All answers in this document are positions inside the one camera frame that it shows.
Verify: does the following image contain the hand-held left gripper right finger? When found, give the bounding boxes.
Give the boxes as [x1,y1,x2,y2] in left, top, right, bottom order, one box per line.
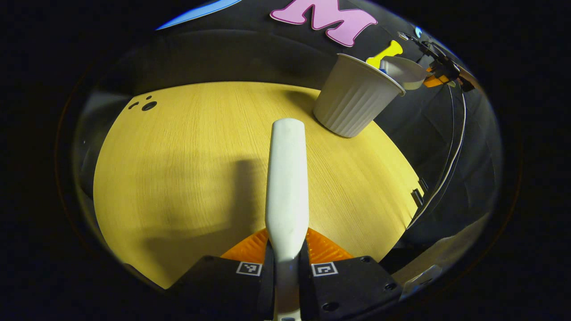
[300,227,402,321]

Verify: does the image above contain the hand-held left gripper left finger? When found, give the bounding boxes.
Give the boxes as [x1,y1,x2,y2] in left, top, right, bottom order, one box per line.
[166,229,275,321]

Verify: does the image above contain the small white dustpan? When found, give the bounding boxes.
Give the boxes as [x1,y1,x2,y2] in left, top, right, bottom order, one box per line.
[379,56,428,91]

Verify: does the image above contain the white ribbed garbage bin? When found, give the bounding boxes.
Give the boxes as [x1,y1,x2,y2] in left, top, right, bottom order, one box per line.
[313,53,406,138]

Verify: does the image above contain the wooden desktop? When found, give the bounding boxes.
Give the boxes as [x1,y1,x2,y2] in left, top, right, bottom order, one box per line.
[93,81,424,290]

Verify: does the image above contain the black cable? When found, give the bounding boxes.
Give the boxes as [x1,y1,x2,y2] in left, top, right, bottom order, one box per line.
[417,85,456,210]

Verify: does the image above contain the white cable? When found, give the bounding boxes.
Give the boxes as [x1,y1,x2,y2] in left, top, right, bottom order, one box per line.
[407,91,467,230]

